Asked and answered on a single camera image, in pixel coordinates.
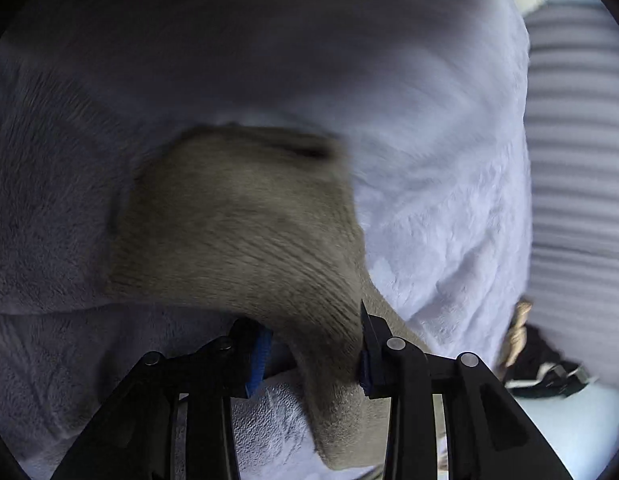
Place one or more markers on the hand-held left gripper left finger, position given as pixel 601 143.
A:
pixel 260 360

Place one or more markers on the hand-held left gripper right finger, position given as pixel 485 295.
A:
pixel 364 371

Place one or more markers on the olive knit sweater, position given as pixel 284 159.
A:
pixel 239 230

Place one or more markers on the beige striped garment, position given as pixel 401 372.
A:
pixel 518 332

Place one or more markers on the white fleece blanket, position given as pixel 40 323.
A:
pixel 389 110

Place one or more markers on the grey white striped cloth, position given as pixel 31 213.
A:
pixel 574 160

